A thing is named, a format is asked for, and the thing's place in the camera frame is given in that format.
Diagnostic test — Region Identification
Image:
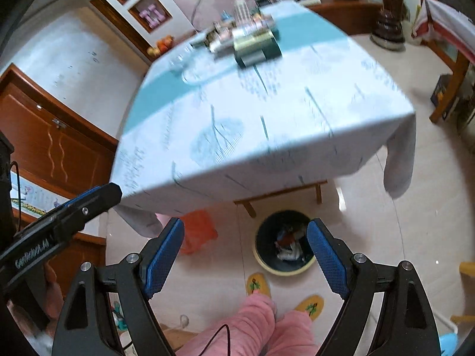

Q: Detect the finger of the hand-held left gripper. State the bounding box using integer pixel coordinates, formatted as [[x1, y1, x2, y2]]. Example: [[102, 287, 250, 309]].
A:
[[33, 185, 108, 224], [51, 183, 124, 239]]

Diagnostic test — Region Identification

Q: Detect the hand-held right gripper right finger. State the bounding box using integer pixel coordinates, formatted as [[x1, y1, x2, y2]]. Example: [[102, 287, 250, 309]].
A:
[[306, 219, 443, 356]]

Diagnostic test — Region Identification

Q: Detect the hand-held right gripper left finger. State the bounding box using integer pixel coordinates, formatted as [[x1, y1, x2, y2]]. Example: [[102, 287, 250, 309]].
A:
[[51, 217, 185, 356]]

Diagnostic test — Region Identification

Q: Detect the white paper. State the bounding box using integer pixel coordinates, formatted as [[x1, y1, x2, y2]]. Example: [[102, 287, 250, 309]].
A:
[[275, 243, 303, 262]]

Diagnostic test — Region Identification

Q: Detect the black bin with yellow rim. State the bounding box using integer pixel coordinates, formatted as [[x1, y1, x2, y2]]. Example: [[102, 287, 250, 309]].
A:
[[253, 210, 320, 277]]

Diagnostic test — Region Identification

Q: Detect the dark green box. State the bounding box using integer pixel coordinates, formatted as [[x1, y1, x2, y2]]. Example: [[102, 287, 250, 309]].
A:
[[237, 42, 283, 69]]

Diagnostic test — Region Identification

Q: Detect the pale green box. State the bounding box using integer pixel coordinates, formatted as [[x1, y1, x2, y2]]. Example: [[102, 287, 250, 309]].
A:
[[233, 30, 277, 54]]

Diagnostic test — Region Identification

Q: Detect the checked paper cup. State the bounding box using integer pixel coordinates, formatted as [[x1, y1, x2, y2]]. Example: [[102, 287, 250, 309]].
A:
[[233, 0, 254, 27]]

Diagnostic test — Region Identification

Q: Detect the person's left hand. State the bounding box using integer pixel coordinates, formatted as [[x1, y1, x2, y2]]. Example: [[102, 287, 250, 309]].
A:
[[45, 263, 67, 320]]

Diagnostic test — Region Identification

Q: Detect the low wooden cabinet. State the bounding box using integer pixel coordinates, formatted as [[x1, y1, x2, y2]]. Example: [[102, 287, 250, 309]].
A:
[[72, 211, 109, 268]]

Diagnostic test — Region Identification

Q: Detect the orange plastic stool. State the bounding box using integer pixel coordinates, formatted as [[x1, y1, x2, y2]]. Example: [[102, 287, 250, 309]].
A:
[[180, 209, 219, 255]]

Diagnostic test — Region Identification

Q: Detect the yellow embroidered slipper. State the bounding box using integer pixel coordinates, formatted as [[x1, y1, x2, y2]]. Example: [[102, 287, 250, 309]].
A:
[[246, 272, 273, 299], [293, 294, 325, 321]]

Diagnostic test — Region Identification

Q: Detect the wooden door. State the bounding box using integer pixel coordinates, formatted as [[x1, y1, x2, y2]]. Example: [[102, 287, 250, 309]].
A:
[[0, 63, 119, 212]]

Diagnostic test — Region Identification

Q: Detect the person's right leg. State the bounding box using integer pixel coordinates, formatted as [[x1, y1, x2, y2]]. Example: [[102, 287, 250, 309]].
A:
[[267, 309, 320, 356]]

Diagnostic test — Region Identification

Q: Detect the person's leg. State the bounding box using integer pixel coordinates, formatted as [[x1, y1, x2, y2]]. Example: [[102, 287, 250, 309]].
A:
[[178, 293, 277, 356], [267, 309, 320, 356]]

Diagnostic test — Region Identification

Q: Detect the person's left leg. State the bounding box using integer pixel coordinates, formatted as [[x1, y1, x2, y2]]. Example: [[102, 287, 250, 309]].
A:
[[178, 293, 277, 356]]

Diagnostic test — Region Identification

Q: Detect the table with tree-print cloth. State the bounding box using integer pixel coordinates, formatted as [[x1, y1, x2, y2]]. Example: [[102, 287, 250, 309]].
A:
[[111, 0, 416, 238]]

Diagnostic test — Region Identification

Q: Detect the clear glass bowl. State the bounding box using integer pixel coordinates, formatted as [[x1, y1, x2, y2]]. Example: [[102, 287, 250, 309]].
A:
[[167, 44, 219, 86]]

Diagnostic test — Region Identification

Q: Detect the dark cardboard box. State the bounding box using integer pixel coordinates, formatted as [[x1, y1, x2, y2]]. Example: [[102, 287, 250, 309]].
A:
[[430, 74, 455, 119]]

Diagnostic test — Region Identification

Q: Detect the dark crumpled wrapper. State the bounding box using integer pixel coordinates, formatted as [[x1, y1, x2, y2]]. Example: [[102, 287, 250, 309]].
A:
[[202, 22, 227, 45]]

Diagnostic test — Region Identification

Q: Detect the long white printed box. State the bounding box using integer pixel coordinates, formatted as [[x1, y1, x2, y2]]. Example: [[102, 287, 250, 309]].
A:
[[208, 18, 275, 57]]

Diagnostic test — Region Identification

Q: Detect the wooden side table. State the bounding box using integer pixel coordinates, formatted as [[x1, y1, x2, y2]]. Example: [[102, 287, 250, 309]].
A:
[[430, 50, 470, 124]]

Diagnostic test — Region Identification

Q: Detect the wooden television cabinet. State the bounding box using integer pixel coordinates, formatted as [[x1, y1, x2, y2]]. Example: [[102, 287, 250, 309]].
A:
[[308, 0, 383, 36]]

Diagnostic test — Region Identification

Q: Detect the pink printed tablecloth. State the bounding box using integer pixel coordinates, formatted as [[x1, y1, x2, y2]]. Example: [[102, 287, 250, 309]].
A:
[[411, 0, 475, 63]]

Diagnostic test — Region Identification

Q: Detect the thin black cable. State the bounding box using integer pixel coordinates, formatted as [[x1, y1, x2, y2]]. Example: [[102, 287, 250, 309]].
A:
[[197, 323, 232, 356]]

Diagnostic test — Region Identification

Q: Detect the white wall shelf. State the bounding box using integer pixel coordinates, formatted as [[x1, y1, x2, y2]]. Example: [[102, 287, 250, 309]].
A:
[[74, 0, 175, 45]]

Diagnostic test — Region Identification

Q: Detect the black wall cable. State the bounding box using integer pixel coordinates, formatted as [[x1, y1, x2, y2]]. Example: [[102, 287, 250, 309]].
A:
[[191, 0, 208, 30]]

